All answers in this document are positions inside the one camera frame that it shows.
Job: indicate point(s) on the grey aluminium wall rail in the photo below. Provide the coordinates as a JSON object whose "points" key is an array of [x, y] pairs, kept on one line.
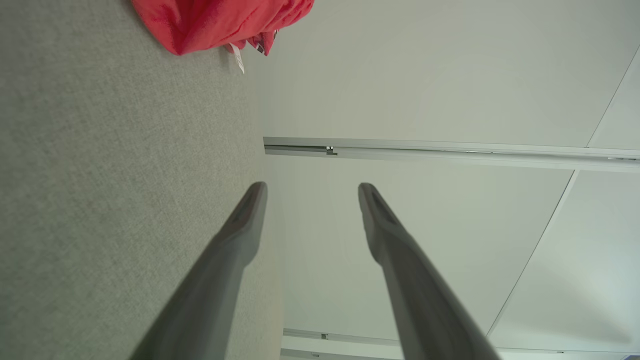
{"points": [[350, 345]]}

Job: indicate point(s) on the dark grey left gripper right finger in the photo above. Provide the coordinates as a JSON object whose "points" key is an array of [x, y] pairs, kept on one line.
{"points": [[420, 300]]}

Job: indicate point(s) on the red white basketball jersey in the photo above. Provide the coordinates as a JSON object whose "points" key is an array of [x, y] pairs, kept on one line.
{"points": [[215, 20]]}

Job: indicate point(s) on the grey aluminium partition post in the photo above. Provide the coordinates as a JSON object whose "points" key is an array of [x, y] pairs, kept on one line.
{"points": [[450, 151]]}

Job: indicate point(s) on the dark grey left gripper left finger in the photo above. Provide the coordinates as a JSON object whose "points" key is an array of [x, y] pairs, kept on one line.
{"points": [[220, 280]]}

